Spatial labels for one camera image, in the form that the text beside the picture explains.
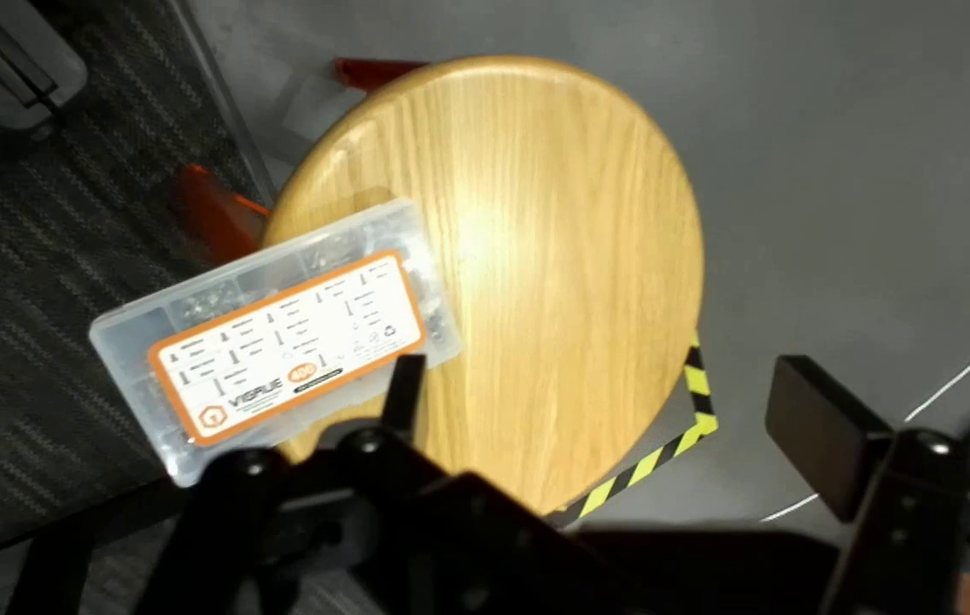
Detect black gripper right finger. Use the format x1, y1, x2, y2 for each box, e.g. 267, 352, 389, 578
761, 352, 970, 615

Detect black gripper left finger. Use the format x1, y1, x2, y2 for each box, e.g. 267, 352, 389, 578
2, 352, 445, 615

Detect clear parts box orange label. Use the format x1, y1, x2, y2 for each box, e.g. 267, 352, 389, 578
84, 197, 464, 493

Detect wooden stool orange legs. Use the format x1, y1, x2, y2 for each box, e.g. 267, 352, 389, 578
169, 53, 708, 521

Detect yellow black hazard tape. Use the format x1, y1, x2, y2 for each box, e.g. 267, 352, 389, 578
557, 338, 724, 530

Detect grey rounded object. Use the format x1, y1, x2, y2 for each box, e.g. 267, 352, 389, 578
0, 0, 93, 138

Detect white floor cable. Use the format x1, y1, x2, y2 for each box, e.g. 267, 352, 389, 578
753, 317, 970, 525

